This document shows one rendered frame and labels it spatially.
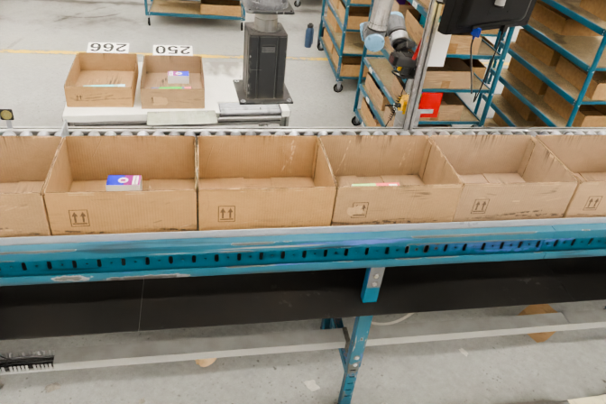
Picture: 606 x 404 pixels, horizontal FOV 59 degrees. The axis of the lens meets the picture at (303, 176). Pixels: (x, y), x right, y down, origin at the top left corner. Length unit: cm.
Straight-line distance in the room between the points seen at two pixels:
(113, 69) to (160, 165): 119
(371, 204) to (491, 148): 60
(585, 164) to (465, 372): 100
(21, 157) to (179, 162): 47
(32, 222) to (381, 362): 154
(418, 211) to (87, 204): 95
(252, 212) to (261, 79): 115
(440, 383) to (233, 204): 134
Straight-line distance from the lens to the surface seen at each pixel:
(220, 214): 155
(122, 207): 154
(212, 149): 177
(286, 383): 235
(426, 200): 168
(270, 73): 259
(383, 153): 189
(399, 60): 243
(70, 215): 158
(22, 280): 167
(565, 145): 220
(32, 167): 187
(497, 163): 210
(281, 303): 178
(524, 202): 184
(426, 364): 253
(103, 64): 291
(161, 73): 287
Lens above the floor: 193
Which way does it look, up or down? 34 degrees down
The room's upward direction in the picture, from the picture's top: 7 degrees clockwise
